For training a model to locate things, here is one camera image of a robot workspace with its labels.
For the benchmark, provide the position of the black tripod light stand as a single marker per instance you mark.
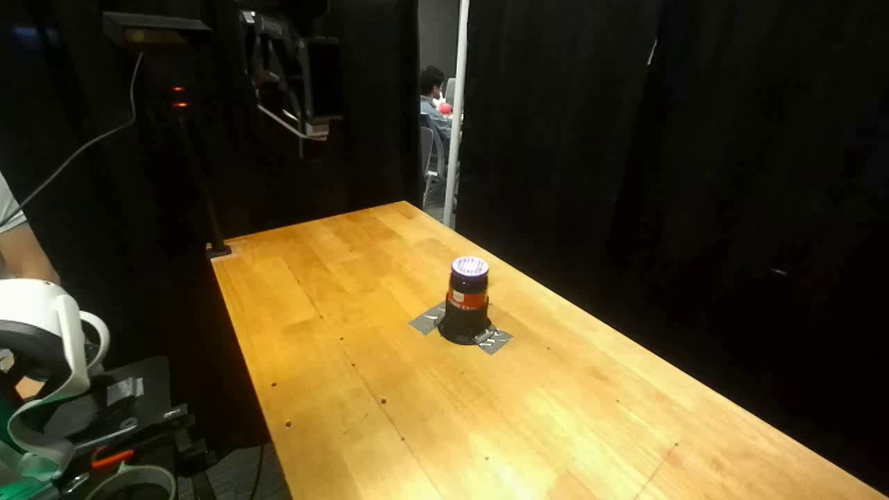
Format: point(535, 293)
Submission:
point(167, 33)

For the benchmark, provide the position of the white vertical pole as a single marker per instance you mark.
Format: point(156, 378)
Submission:
point(457, 111)

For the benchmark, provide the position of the person in background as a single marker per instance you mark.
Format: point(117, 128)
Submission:
point(434, 128)

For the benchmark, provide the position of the grey duct tape piece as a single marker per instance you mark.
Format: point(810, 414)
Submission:
point(492, 339)
point(428, 319)

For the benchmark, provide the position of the white VR headset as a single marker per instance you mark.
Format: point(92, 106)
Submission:
point(45, 326)

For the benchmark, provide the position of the dark upside-down cup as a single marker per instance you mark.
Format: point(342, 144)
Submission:
point(467, 272)

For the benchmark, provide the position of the grey duct tape right piece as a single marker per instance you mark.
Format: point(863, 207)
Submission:
point(492, 339)

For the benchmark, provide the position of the grey duct tape left piece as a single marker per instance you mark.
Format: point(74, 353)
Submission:
point(428, 319)

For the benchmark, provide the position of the black equipment on stand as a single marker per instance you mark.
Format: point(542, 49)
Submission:
point(296, 74)

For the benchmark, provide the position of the black cart with tools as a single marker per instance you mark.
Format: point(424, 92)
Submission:
point(127, 440)

